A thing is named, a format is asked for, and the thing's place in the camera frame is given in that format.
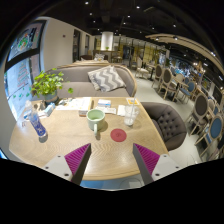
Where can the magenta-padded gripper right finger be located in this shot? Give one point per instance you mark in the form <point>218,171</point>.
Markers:
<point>148,160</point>

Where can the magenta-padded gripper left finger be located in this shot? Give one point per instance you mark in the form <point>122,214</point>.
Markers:
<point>75,160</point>

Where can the clear blue-label water bottle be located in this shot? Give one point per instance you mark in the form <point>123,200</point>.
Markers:
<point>37,126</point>

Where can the flat round red coaster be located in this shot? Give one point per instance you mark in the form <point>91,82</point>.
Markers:
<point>118,135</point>

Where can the dark grey tufted armchair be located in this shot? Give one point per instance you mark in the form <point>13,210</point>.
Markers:
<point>170,125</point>

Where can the pale green mug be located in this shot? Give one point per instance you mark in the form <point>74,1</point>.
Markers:
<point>95,120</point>

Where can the white and orange box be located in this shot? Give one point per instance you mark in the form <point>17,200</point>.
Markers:
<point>85,106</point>

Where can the white printed booklet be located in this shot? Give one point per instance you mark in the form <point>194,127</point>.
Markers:
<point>68,105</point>

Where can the white paper sheet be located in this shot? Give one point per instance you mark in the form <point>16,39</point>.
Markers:
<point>106,110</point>

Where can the yellow card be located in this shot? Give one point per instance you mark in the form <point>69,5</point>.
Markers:
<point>130,101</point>

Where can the small white and blue box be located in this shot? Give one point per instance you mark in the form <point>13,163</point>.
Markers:
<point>104,103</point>

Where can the group of dining chairs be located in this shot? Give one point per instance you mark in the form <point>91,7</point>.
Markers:
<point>201,106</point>

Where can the green potted plant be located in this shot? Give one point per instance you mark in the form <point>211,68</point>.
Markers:
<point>48,85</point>

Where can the grey curved sofa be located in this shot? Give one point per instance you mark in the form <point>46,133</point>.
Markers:
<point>75,80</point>

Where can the grey chevron cushion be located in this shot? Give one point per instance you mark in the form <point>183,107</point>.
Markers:
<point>106,79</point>

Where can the window with colourful decals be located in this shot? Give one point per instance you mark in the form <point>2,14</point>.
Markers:
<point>23,66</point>

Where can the group of ceiling lights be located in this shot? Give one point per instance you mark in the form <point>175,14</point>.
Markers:
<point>138,7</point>

